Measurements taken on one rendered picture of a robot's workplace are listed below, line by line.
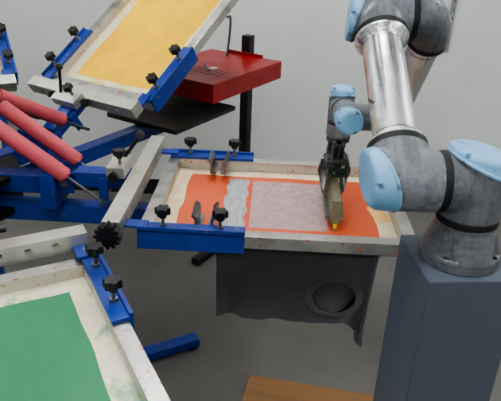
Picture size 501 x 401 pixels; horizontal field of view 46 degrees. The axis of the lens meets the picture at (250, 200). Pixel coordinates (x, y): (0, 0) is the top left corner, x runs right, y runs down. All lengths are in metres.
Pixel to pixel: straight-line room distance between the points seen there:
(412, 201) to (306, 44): 2.77
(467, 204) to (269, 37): 2.79
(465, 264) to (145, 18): 1.97
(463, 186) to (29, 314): 0.98
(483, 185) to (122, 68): 1.76
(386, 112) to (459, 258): 0.30
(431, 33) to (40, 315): 1.07
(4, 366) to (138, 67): 1.50
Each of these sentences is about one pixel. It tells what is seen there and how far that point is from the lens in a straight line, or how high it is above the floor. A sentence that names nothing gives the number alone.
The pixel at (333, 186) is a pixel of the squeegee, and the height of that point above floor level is 1.05.
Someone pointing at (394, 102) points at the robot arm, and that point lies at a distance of 1.18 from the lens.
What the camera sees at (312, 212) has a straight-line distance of 1.87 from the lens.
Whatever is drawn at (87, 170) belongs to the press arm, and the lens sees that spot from 1.95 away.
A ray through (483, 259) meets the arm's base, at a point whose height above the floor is 1.24.
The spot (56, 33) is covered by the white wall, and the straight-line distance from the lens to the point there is 4.03.
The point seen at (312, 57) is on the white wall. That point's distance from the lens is 3.81.
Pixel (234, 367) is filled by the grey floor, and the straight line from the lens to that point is 2.69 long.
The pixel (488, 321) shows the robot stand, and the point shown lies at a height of 1.11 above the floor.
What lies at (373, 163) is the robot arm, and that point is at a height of 1.41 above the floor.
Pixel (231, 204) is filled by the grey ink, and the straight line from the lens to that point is 1.88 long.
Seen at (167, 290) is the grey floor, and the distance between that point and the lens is 3.16.
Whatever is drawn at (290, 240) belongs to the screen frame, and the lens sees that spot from 1.64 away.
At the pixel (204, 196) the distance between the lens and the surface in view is 1.95.
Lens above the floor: 1.80
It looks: 26 degrees down
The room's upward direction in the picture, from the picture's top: 2 degrees clockwise
